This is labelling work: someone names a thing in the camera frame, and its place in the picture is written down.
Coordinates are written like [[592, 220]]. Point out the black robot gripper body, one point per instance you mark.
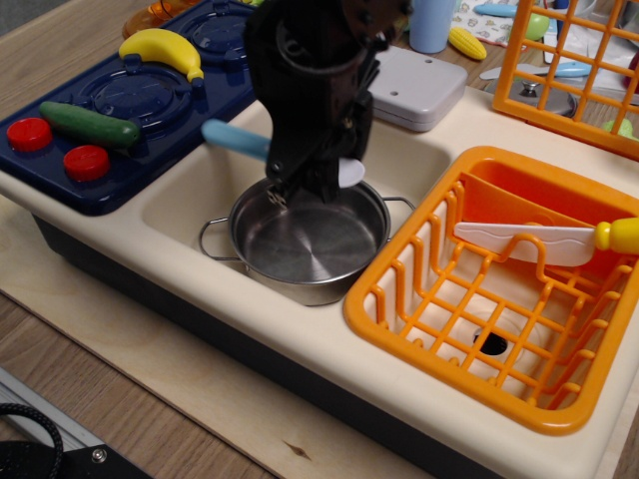
[[311, 64]]

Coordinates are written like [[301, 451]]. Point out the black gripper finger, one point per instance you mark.
[[325, 178], [291, 171]]

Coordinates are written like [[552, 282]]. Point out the blue handled white spoon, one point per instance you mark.
[[219, 133]]

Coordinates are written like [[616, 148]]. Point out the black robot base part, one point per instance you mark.
[[34, 459]]

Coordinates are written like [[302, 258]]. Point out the stainless steel pan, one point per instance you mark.
[[305, 249]]

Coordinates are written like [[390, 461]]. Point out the grey toy faucet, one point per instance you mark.
[[415, 91]]

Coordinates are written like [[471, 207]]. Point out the light blue cup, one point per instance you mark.
[[429, 25]]

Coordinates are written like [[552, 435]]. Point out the yellow toy corn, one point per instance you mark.
[[465, 43]]

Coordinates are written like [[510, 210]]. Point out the yellow toy banana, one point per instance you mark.
[[166, 47]]

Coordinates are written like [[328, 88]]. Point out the orange transparent toy item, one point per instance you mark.
[[156, 15]]

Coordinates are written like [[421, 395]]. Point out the cream toy sink unit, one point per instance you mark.
[[154, 235]]

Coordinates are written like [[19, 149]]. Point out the green toy cucumber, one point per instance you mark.
[[90, 127]]

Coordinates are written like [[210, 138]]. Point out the navy blue toy stove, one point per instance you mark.
[[168, 109]]

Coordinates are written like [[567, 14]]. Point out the red stove knob right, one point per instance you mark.
[[86, 163]]

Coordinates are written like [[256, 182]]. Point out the red stove knob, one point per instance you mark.
[[29, 135], [86, 163]]

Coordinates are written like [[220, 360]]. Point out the green toy ball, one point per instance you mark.
[[537, 27]]

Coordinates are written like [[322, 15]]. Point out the light plywood base board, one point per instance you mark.
[[164, 400]]

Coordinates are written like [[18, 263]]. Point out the steel pot lid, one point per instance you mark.
[[529, 93]]

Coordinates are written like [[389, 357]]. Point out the orange upright grid rack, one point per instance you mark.
[[603, 35]]

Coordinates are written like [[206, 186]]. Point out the red stove knob left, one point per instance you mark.
[[29, 135]]

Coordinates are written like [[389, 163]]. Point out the orange dish rack basket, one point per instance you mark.
[[534, 342]]

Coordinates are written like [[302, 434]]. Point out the white toy knife yellow handle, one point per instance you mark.
[[562, 246]]

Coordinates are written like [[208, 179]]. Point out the blue handled utensil background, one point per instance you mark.
[[563, 70]]

